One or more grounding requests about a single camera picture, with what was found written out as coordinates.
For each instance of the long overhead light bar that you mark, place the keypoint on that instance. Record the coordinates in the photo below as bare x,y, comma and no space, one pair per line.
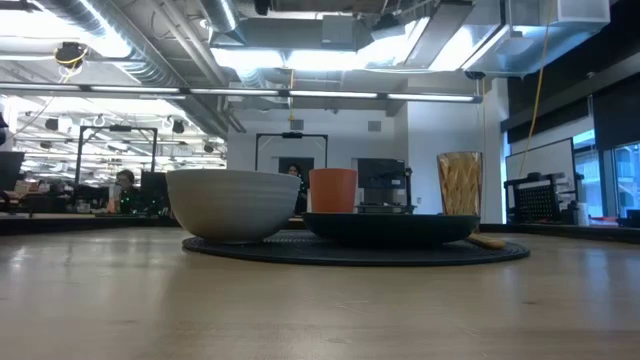
235,92

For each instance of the person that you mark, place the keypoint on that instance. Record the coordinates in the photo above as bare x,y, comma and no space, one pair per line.
296,171
127,197

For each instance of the round black woven placemat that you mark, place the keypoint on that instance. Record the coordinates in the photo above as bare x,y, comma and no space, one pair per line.
350,256

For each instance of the black plate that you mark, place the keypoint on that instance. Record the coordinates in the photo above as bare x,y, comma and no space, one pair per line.
390,229

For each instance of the round spiral ventilation duct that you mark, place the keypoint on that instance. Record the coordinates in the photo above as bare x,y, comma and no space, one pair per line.
150,65

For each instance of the black pegboard rack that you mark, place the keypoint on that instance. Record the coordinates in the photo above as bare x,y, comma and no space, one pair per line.
537,202

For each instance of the amber patterned glass tumbler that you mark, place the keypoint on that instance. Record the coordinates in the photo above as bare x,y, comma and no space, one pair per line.
460,185

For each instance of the grey ceramic bowl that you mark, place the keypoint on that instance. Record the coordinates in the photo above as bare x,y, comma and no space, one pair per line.
232,205

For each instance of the rectangular metal ventilation duct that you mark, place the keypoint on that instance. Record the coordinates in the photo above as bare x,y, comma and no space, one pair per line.
540,45

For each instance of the whiteboard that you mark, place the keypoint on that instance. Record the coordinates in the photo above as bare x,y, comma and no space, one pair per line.
542,160

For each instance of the black metal frame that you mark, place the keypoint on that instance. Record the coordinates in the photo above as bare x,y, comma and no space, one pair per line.
120,128
292,135

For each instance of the orange cup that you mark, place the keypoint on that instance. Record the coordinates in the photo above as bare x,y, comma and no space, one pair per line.
333,192

